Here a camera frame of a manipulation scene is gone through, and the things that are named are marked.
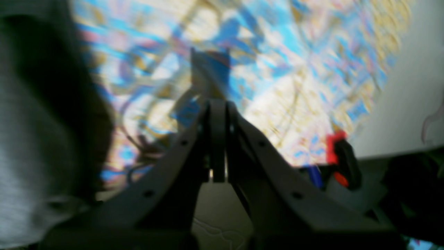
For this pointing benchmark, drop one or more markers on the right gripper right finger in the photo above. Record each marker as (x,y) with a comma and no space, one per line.
(286,210)

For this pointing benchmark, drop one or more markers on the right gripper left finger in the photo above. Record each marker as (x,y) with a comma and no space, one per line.
(154,213)

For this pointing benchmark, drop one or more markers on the grey T-shirt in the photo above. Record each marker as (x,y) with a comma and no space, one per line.
(55,129)

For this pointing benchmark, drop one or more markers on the red black clamp left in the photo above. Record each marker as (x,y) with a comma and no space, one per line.
(340,157)

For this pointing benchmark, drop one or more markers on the patterned colourful tablecloth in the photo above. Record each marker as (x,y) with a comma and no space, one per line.
(298,70)

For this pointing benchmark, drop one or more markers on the blue clamp handle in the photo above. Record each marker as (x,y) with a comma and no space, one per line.
(315,176)

